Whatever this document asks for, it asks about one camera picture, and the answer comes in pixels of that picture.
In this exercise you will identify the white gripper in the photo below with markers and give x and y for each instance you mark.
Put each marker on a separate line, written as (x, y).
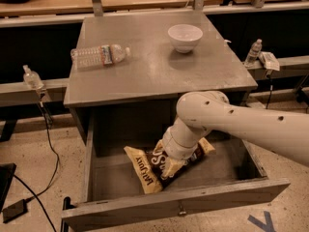
(176, 150)

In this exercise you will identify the brown Late July chip bag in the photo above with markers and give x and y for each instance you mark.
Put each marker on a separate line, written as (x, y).
(148, 165)

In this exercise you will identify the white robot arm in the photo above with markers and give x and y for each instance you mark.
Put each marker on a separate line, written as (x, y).
(199, 113)

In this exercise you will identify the open grey top drawer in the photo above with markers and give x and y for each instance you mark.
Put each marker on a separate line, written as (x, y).
(230, 176)

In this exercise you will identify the grey wooden cabinet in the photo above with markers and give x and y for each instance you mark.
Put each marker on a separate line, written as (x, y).
(154, 70)

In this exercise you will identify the white ceramic bowl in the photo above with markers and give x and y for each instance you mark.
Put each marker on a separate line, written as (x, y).
(184, 37)

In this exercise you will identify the clear plastic water bottle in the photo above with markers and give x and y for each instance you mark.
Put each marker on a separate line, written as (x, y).
(98, 56)

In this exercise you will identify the small upright water bottle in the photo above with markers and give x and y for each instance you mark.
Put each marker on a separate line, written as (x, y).
(253, 53)

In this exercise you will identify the clear sanitizer pump bottle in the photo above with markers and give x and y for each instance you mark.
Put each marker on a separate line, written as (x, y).
(32, 79)

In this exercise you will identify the black object left edge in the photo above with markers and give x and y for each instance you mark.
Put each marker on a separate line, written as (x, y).
(6, 175)

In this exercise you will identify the black power adapter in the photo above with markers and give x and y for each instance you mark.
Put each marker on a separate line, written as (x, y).
(14, 211)

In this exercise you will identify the white packet on rail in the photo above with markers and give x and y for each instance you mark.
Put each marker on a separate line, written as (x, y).
(269, 61)

